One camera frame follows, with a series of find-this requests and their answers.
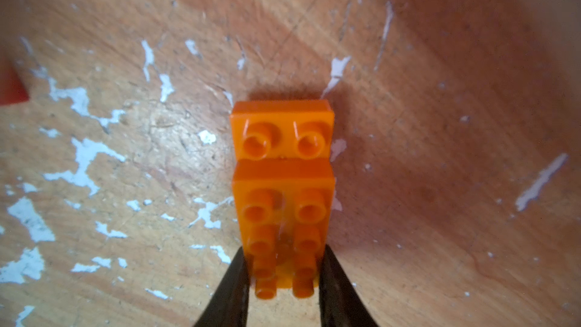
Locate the small red lego brick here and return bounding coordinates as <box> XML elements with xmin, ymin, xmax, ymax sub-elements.
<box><xmin>0</xmin><ymin>58</ymin><xmax>30</xmax><ymax>106</ymax></box>

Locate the long orange lego plate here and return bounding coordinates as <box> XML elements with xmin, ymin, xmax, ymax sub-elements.
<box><xmin>232</xmin><ymin>158</ymin><xmax>336</xmax><ymax>300</ymax></box>

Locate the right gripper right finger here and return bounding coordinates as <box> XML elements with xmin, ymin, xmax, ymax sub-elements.
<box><xmin>319</xmin><ymin>245</ymin><xmax>378</xmax><ymax>327</ymax></box>

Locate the small orange lego plate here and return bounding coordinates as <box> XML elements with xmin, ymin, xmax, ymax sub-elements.
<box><xmin>230</xmin><ymin>100</ymin><xmax>334</xmax><ymax>160</ymax></box>

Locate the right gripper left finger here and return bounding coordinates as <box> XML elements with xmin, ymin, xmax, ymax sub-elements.
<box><xmin>194</xmin><ymin>247</ymin><xmax>250</xmax><ymax>327</ymax></box>

